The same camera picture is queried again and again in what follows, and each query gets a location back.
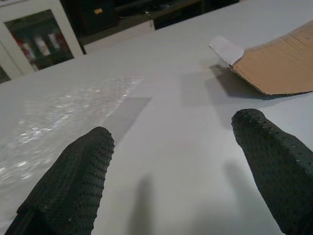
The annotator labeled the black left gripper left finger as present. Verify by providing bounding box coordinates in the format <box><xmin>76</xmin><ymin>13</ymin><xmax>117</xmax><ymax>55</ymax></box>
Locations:
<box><xmin>4</xmin><ymin>126</ymin><xmax>115</xmax><ymax>235</ymax></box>

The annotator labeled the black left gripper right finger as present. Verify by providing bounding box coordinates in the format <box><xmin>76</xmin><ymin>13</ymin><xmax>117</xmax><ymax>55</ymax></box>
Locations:
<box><xmin>231</xmin><ymin>108</ymin><xmax>313</xmax><ymax>235</ymax></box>

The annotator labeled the clear bubble wrap sheet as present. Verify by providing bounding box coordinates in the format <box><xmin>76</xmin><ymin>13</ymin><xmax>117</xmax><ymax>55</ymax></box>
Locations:
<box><xmin>0</xmin><ymin>76</ymin><xmax>153</xmax><ymax>196</ymax></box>

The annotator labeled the brown cardboard piece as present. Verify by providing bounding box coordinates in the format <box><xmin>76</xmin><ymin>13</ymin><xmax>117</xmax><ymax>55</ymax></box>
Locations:
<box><xmin>209</xmin><ymin>23</ymin><xmax>313</xmax><ymax>96</ymax></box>

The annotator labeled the white glass-door cabinet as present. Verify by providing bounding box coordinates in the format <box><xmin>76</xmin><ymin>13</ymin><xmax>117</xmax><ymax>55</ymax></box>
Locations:
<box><xmin>0</xmin><ymin>0</ymin><xmax>86</xmax><ymax>83</ymax></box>

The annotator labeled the black box with orange label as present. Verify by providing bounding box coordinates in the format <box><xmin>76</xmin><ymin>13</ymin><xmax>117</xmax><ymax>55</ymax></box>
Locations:
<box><xmin>70</xmin><ymin>0</ymin><xmax>120</xmax><ymax>35</ymax></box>

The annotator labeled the dark wooden shelf unit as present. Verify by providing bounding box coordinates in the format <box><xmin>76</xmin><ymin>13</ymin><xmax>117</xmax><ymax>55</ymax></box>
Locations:
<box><xmin>114</xmin><ymin>0</ymin><xmax>240</xmax><ymax>31</ymax></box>

